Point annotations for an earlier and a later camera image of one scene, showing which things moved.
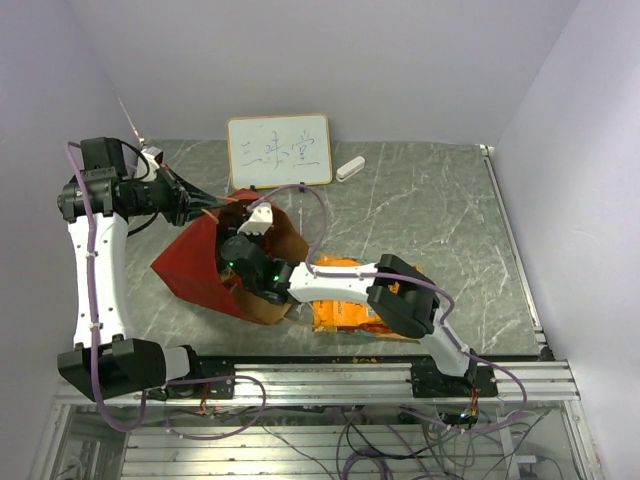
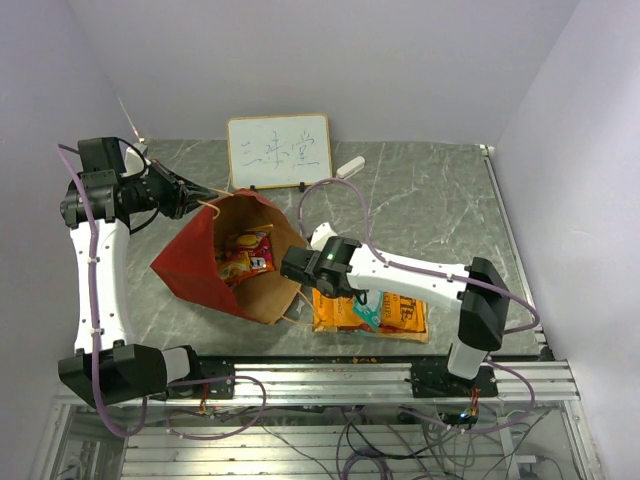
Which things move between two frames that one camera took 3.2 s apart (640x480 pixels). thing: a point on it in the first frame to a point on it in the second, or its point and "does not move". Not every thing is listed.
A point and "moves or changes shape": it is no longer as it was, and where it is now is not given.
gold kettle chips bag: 329,316 moves or changes shape
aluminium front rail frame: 329,421 does not move
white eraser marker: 350,169 does not move
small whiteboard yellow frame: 280,150 does not move
